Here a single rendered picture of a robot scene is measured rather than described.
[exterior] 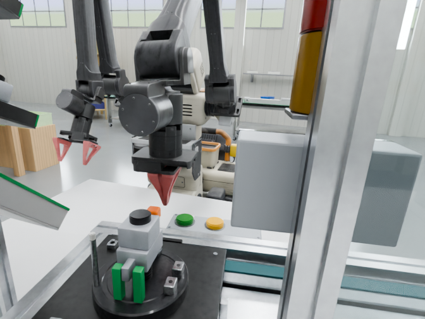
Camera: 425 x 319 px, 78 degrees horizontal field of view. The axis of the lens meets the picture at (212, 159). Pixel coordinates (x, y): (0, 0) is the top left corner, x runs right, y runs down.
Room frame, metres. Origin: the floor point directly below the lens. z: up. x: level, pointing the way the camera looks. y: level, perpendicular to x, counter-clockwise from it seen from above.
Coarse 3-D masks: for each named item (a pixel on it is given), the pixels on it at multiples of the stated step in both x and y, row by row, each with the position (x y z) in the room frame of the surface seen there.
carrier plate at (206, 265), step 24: (192, 264) 0.39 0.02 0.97; (216, 264) 0.39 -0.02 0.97; (72, 288) 0.32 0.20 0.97; (192, 288) 0.33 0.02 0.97; (216, 288) 0.33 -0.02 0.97; (48, 312) 0.28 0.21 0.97; (72, 312) 0.28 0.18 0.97; (96, 312) 0.28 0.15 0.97; (192, 312) 0.29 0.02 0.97; (216, 312) 0.29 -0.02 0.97
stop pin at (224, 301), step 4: (220, 300) 0.32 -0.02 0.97; (224, 300) 0.31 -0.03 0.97; (220, 304) 0.31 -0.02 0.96; (224, 304) 0.31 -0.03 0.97; (220, 308) 0.31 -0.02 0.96; (224, 308) 0.31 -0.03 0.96; (220, 312) 0.31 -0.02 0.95; (224, 312) 0.31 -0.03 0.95; (220, 316) 0.31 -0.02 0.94; (224, 316) 0.31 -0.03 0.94
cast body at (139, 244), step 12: (132, 216) 0.32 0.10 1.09; (144, 216) 0.32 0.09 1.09; (156, 216) 0.34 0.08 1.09; (120, 228) 0.31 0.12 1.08; (132, 228) 0.31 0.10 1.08; (144, 228) 0.31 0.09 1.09; (156, 228) 0.33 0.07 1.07; (120, 240) 0.31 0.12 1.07; (132, 240) 0.30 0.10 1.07; (144, 240) 0.30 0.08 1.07; (156, 240) 0.33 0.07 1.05; (120, 252) 0.30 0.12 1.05; (132, 252) 0.30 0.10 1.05; (144, 252) 0.30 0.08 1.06; (156, 252) 0.33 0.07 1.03; (132, 264) 0.29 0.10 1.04; (144, 264) 0.29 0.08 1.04
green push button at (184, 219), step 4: (176, 216) 0.55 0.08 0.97; (180, 216) 0.54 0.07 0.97; (184, 216) 0.54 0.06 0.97; (188, 216) 0.54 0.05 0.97; (192, 216) 0.55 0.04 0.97; (176, 220) 0.53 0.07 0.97; (180, 220) 0.53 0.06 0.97; (184, 220) 0.53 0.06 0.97; (188, 220) 0.53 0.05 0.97; (192, 220) 0.53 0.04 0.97; (180, 224) 0.52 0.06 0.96; (184, 224) 0.52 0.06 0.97; (188, 224) 0.52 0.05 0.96
